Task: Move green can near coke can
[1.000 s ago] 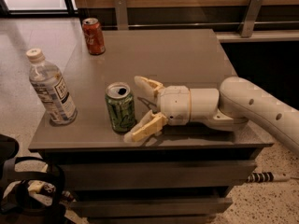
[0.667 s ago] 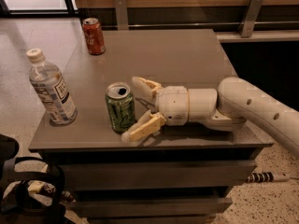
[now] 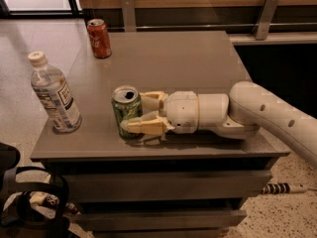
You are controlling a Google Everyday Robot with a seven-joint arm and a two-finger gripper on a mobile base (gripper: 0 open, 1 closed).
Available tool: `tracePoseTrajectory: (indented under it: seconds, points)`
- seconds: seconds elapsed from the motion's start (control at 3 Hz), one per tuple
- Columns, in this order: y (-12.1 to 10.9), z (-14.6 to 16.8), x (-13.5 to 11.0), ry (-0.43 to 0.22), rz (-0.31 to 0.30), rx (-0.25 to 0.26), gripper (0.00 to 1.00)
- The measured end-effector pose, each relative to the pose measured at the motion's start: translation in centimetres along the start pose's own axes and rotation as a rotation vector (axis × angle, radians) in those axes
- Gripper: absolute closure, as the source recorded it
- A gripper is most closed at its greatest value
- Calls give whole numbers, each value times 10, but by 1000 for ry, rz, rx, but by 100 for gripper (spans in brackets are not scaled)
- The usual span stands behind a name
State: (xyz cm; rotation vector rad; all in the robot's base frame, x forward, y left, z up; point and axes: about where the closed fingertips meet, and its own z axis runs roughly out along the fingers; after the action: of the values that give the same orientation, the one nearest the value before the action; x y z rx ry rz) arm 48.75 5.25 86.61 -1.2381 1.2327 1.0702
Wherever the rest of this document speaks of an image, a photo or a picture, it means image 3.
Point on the black strap bag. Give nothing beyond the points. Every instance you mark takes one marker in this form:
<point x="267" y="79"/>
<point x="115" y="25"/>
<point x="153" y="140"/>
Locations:
<point x="18" y="219"/>

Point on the metal wall bracket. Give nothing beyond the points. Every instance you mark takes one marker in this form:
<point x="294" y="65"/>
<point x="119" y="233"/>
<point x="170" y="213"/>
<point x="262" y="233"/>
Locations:
<point x="262" y="25"/>
<point x="129" y="17"/>

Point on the lower grey drawer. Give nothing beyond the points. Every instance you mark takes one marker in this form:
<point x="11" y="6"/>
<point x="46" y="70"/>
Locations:
<point x="138" y="221"/>

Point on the grey drawer cabinet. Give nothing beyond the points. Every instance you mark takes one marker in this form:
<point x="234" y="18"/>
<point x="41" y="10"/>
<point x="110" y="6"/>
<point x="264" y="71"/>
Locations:
<point x="203" y="62"/>

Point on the green soda can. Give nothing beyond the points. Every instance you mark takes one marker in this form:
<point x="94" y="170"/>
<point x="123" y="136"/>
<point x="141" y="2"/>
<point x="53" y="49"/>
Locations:
<point x="126" y="103"/>

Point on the upper grey drawer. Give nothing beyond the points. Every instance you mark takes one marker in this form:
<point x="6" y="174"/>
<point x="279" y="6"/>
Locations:
<point x="166" y="186"/>

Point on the left metal wall bracket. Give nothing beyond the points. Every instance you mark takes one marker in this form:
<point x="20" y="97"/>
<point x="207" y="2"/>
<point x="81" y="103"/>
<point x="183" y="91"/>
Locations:
<point x="129" y="17"/>

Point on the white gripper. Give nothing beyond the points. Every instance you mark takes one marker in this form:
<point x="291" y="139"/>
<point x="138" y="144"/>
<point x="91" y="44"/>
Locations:
<point x="182" y="111"/>

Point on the right metal wall bracket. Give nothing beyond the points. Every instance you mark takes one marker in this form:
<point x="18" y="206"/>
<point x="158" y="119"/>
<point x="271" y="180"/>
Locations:
<point x="262" y="25"/>

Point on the black and white striped stick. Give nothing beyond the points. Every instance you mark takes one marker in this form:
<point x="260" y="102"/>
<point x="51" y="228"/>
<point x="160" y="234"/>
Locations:
<point x="283" y="188"/>

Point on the small snack packet on floor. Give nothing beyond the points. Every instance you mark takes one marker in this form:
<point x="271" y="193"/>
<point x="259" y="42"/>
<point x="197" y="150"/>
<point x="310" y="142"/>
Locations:
<point x="43" y="198"/>

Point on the red coke can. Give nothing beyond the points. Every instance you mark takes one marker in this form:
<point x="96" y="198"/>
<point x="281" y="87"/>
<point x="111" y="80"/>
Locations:
<point x="99" y="38"/>

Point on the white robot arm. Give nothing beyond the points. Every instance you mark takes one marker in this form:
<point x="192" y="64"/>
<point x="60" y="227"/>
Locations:
<point x="237" y="115"/>

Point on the clear plastic water bottle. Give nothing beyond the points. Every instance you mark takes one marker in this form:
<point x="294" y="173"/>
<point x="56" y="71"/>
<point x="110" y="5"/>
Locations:
<point x="51" y="87"/>

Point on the grey drawer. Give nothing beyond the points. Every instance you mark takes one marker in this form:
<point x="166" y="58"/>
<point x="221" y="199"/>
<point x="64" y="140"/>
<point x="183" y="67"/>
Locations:
<point x="138" y="221"/>
<point x="166" y="186"/>

